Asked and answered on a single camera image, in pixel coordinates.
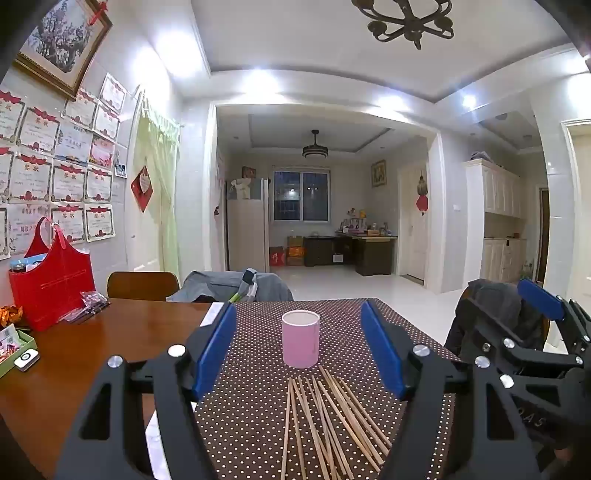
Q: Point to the wall of award certificates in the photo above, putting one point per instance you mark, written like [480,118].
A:
[37,175]

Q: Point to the white door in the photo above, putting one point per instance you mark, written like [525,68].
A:
[411,240]

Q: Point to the silver refrigerator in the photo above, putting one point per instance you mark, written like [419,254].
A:
[244,230]

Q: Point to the small dark picture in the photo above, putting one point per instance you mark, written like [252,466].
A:
[249,172]

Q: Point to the dark grey jacket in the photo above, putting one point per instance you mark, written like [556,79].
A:
[498,300]

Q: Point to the green tray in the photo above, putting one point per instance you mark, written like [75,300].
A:
[27,341]

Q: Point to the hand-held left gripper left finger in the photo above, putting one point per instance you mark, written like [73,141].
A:
[214,350]

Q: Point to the red diamond wall decoration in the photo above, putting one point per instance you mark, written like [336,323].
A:
[141,187]

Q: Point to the dark wooden desk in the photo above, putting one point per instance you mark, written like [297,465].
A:
[369,254]

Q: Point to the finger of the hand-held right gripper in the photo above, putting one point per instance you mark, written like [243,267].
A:
[540,299]
[480,318]

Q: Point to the pink cup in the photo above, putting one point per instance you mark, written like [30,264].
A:
[300,341]

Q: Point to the dark ceiling fan lamp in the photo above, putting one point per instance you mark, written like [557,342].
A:
[315,151]

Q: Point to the orange cardboard box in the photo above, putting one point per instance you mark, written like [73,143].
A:
[295,256]

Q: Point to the assorted desk items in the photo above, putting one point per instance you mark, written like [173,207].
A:
[364,226]

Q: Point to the framed blossom picture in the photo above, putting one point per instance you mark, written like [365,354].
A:
[60,37]

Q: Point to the light green curtain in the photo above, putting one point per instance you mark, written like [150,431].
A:
[161,184]

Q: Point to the bunch of wooden chopsticks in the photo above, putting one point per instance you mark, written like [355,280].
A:
[318,397]

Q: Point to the brown cardboard box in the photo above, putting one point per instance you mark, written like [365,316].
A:
[295,241]

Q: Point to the black chandelier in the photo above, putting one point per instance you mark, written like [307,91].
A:
[411,25]

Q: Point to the orange foil wrapper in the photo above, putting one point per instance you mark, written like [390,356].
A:
[10,316]

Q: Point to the brown polka-dot tablecloth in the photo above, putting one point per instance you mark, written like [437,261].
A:
[258,369]

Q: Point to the framed wall picture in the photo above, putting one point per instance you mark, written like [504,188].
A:
[378,174]

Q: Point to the small wall photo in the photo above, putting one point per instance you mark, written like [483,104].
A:
[121,170]

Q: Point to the barred window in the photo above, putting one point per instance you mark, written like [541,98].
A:
[300,194]

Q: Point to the white bag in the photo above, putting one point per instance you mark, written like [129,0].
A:
[239,189]

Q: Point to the white tall cabinet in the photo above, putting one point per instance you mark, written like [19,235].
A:
[494,194]

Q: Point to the small white device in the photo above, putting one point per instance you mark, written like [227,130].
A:
[27,361]

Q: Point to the wooden chair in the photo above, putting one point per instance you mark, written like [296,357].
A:
[138,286]

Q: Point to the red cardboard box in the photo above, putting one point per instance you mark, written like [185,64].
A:
[277,256]

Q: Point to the red hanging door ornament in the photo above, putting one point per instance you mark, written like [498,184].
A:
[421,203]

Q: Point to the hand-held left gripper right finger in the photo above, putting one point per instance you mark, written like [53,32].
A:
[385,355]

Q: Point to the red tote bag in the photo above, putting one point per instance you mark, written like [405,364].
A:
[55,286]

